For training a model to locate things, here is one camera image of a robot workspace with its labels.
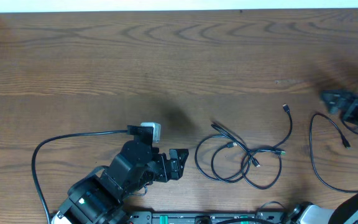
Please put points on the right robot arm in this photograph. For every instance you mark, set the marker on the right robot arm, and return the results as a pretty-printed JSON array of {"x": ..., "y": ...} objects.
[{"x": 308, "y": 212}]

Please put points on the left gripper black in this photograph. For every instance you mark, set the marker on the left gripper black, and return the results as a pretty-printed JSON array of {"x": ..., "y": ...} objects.
[{"x": 164, "y": 168}]

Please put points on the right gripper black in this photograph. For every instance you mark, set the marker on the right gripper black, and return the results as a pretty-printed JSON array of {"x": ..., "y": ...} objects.
[{"x": 341, "y": 103}]

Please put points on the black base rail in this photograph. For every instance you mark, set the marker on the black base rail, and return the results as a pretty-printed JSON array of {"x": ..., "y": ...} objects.
[{"x": 269, "y": 216}]

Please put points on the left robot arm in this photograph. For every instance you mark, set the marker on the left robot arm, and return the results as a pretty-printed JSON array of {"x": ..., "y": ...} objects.
[{"x": 100, "y": 199}]

